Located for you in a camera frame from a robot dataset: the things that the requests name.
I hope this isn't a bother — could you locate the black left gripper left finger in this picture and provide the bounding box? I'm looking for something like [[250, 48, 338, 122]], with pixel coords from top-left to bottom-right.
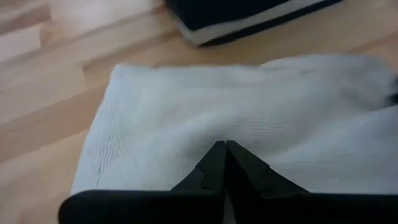
[[58, 140, 228, 224]]

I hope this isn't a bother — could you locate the navy white striped fabric bin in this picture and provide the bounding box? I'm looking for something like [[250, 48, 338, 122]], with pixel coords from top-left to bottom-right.
[[163, 0, 345, 47]]

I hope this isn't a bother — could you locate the white terry towel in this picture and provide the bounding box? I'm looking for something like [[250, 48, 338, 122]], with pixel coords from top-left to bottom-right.
[[70, 53, 398, 195]]

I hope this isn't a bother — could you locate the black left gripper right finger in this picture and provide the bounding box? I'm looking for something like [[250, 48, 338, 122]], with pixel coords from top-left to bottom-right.
[[226, 139, 398, 224]]

